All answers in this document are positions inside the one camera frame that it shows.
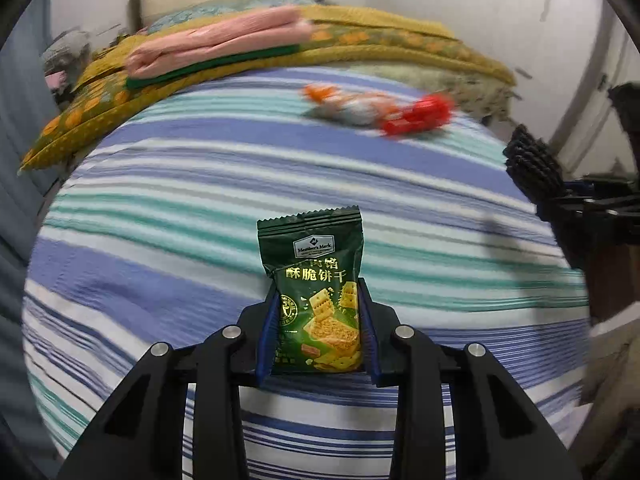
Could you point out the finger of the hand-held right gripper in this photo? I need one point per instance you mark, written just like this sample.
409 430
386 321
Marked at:
595 195
600 240

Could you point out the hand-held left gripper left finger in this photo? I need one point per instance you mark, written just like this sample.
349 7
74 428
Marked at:
267 332

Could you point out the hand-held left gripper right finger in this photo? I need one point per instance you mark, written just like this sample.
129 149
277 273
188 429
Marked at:
371 332

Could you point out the dark green biscuit packet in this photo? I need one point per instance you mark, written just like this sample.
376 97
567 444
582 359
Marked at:
310 280

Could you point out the striped bed sheet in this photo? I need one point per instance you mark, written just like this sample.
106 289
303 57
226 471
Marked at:
200 210

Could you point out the orange white snack packet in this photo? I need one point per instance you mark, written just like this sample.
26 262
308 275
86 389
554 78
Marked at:
350 105

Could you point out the green folded cloth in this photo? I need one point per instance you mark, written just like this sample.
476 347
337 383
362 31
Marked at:
165 77

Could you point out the yellow orange patterned quilt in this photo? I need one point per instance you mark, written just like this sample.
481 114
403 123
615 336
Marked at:
75 125

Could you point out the pink folded blanket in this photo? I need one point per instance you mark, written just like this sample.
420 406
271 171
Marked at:
200 45

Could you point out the blue curtain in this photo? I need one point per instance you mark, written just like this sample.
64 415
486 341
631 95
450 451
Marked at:
20 160

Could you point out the teal patterned pillow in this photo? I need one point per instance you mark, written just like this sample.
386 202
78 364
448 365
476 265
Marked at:
200 12

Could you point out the pile of clothes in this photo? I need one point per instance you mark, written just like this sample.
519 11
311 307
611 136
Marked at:
65 60

